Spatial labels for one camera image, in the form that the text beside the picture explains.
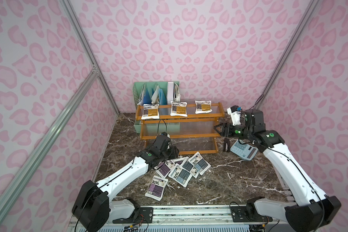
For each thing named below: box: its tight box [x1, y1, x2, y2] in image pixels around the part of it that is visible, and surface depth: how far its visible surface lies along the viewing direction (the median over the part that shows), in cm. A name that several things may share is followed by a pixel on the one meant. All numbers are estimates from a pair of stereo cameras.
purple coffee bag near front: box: [145, 175, 169, 202], surface depth 83 cm
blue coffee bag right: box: [188, 151, 212, 176], surface depth 92 cm
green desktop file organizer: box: [132, 81, 181, 134], surface depth 100 cm
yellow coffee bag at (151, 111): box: [141, 103, 160, 120], surface depth 80 cm
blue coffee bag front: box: [168, 163, 193, 188], surface depth 87 cm
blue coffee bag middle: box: [179, 156, 200, 179], surface depth 90 cm
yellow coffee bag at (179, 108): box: [170, 101, 189, 117], surface depth 80 cm
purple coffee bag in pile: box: [154, 159, 177, 179], surface depth 90 cm
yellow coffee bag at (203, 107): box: [194, 100, 213, 115], surface depth 81 cm
